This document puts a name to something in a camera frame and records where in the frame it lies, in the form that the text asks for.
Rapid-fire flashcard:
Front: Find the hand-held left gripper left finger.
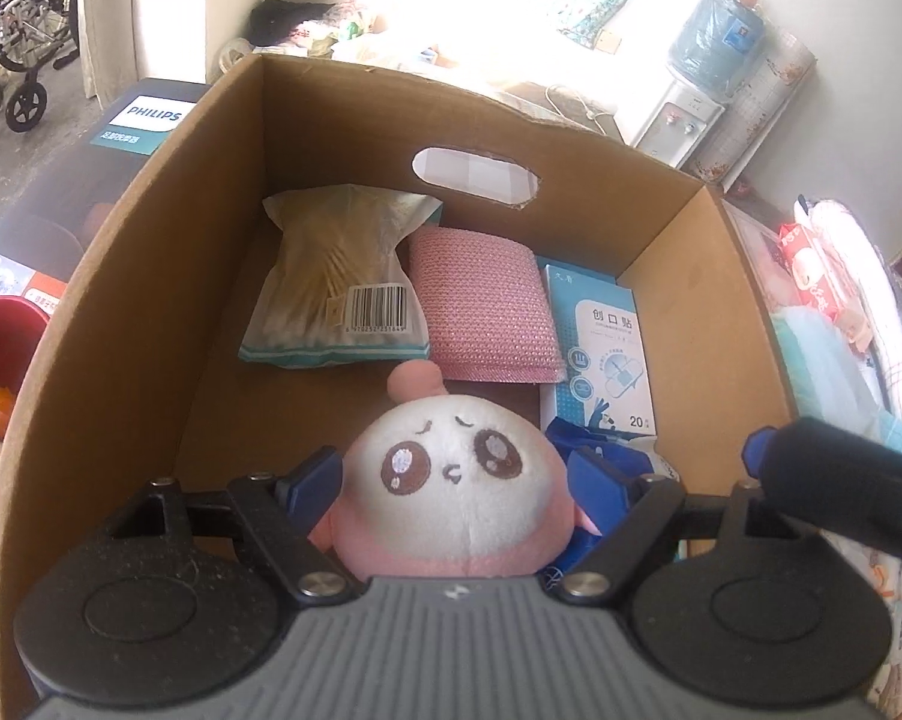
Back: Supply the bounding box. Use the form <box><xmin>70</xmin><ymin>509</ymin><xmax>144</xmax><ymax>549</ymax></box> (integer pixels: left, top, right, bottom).
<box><xmin>109</xmin><ymin>446</ymin><xmax>363</xmax><ymax>606</ymax></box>

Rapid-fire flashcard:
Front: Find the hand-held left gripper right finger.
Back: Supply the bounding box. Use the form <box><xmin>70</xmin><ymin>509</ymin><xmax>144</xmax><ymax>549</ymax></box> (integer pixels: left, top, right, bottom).
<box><xmin>554</xmin><ymin>446</ymin><xmax>797</xmax><ymax>606</ymax></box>

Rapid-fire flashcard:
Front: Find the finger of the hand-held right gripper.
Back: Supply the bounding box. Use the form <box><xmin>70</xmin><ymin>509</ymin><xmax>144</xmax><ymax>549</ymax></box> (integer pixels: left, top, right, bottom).
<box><xmin>742</xmin><ymin>418</ymin><xmax>902</xmax><ymax>563</ymax></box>

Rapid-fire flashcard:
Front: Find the blue tissue pack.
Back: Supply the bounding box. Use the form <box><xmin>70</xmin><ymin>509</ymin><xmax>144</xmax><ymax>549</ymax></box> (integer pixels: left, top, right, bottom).
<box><xmin>544</xmin><ymin>416</ymin><xmax>684</xmax><ymax>578</ymax></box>

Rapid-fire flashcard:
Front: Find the pink white plush toy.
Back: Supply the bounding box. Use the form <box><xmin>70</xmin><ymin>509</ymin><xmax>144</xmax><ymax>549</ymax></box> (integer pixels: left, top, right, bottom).
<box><xmin>308</xmin><ymin>360</ymin><xmax>602</xmax><ymax>582</ymax></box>

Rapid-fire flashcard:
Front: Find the blue white bandage box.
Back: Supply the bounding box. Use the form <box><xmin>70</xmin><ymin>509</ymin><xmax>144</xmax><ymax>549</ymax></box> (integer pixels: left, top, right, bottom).
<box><xmin>535</xmin><ymin>255</ymin><xmax>658</xmax><ymax>437</ymax></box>

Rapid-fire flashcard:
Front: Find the cotton swab bag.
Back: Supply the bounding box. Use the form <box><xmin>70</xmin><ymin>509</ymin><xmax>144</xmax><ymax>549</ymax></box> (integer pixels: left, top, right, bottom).
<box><xmin>239</xmin><ymin>184</ymin><xmax>444</xmax><ymax>370</ymax></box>

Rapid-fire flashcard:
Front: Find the pink scrubbing cloth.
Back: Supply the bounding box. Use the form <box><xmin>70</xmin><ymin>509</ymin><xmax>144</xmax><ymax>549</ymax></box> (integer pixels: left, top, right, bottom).
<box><xmin>406</xmin><ymin>229</ymin><xmax>568</xmax><ymax>385</ymax></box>

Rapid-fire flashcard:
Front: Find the cardboard box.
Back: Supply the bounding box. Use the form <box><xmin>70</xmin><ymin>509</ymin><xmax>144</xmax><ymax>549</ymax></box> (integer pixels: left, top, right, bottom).
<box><xmin>0</xmin><ymin>51</ymin><xmax>812</xmax><ymax>720</ymax></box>

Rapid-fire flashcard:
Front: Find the teal towel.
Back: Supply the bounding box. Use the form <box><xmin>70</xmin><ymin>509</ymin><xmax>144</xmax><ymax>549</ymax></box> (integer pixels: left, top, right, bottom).
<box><xmin>769</xmin><ymin>307</ymin><xmax>902</xmax><ymax>466</ymax></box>

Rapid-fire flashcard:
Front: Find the red white wet wipes pack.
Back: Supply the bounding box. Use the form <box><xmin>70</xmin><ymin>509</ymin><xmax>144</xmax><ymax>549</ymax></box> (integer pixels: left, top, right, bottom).
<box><xmin>777</xmin><ymin>210</ymin><xmax>872</xmax><ymax>353</ymax></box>

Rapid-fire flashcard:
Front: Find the white grey stitched blanket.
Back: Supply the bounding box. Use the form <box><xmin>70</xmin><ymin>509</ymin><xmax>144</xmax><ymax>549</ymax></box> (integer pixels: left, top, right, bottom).
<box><xmin>796</xmin><ymin>199</ymin><xmax>902</xmax><ymax>421</ymax></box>

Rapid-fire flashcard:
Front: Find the white water dispenser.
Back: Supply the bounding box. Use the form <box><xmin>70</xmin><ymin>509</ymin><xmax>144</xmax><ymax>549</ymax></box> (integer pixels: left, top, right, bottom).
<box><xmin>631</xmin><ymin>79</ymin><xmax>726</xmax><ymax>170</ymax></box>

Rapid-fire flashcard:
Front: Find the red plastic basin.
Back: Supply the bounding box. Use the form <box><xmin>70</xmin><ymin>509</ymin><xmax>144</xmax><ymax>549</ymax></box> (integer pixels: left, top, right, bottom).
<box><xmin>0</xmin><ymin>296</ymin><xmax>50</xmax><ymax>552</ymax></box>

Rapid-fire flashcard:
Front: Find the printed plastic sheet roll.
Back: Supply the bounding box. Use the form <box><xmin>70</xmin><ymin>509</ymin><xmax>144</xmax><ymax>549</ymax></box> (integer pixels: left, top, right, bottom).
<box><xmin>683</xmin><ymin>22</ymin><xmax>816</xmax><ymax>192</ymax></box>

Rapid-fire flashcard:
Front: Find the dark appliance box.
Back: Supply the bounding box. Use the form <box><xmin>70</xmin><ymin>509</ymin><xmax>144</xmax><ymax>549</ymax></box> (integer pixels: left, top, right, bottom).
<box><xmin>0</xmin><ymin>76</ymin><xmax>204</xmax><ymax>308</ymax></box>

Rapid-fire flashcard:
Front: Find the blue water bottle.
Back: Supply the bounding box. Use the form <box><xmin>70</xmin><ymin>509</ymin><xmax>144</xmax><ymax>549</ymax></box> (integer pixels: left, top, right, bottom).
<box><xmin>668</xmin><ymin>0</ymin><xmax>765</xmax><ymax>102</ymax></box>

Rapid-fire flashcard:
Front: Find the pile of household clutter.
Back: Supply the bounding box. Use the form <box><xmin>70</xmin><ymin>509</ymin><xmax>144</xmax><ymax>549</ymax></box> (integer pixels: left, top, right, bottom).
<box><xmin>301</xmin><ymin>0</ymin><xmax>452</xmax><ymax>68</ymax></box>

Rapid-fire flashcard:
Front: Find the black cloth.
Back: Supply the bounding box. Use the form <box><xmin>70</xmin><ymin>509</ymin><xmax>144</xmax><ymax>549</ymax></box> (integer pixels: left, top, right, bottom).
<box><xmin>250</xmin><ymin>0</ymin><xmax>339</xmax><ymax>46</ymax></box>

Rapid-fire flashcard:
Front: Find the grey curtain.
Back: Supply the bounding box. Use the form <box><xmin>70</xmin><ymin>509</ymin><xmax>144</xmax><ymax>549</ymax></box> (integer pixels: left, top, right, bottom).
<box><xmin>83</xmin><ymin>0</ymin><xmax>148</xmax><ymax>104</ymax></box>

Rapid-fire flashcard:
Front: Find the wheelchair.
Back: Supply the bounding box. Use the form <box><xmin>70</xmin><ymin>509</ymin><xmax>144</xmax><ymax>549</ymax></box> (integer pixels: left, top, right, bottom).
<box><xmin>0</xmin><ymin>0</ymin><xmax>84</xmax><ymax>136</ymax></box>

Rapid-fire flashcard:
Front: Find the white power cable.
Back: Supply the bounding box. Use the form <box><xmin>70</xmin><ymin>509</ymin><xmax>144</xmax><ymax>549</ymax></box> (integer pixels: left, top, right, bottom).
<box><xmin>544</xmin><ymin>82</ymin><xmax>617</xmax><ymax>132</ymax></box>

